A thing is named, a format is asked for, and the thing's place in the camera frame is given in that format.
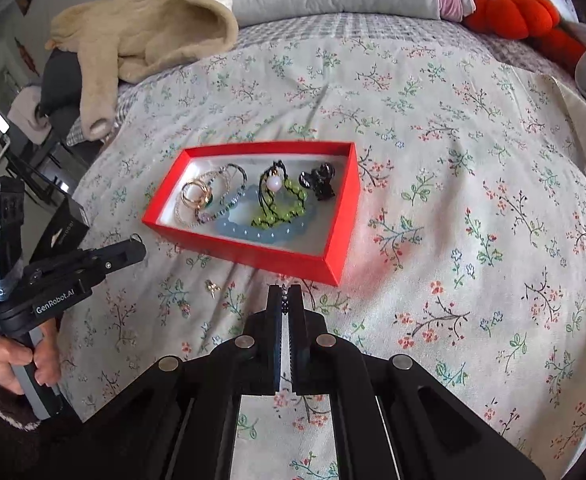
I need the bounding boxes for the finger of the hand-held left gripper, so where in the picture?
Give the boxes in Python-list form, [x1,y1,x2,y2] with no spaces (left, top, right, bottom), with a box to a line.
[76,239,147,288]

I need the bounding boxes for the floral bed sheet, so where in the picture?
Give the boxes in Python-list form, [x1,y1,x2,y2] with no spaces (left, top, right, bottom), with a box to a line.
[56,35,586,480]

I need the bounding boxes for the rhinestone bangle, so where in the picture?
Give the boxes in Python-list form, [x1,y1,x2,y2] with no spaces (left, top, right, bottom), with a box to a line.
[173,170,239,228]

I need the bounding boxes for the blue bead bracelet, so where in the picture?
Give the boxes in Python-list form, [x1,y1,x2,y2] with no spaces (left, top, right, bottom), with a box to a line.
[215,185,319,247]

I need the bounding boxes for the cream fleece garment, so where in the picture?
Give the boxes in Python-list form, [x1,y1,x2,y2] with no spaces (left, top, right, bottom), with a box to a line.
[46,0,240,141]

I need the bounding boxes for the red cardboard box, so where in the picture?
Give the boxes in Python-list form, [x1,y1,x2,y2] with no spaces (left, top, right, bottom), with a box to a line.
[142,141,361,287]

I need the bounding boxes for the black bead ornament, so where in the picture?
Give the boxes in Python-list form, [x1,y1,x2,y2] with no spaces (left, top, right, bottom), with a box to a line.
[298,161,336,201]

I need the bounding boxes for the person's left hand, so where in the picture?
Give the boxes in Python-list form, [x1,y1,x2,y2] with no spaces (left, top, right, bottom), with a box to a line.
[0,317,63,396]

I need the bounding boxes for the orange pumpkin plush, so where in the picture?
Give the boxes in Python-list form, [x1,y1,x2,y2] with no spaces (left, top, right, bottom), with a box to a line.
[462,0,586,73]

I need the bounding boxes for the dark grey clothing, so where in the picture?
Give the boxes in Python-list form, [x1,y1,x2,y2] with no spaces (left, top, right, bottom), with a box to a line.
[38,50,91,133]

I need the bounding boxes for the gold rings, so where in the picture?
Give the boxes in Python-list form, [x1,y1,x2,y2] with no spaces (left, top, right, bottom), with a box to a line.
[180,180,216,211]

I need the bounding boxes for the green bead bracelet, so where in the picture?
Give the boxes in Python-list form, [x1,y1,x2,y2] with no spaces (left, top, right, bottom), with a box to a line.
[250,160,309,228]

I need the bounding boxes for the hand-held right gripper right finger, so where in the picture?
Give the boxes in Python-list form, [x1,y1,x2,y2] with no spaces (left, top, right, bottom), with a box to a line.
[287,284,546,480]

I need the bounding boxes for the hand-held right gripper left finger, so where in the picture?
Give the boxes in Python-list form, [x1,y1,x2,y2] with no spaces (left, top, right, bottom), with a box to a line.
[40,284,286,480]

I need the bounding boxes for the dark beaded bracelet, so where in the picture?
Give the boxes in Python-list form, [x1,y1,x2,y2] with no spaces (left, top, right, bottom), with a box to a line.
[200,162,248,223]

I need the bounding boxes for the black chair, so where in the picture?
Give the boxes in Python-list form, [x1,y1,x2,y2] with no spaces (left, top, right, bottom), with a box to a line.
[0,125,104,206]

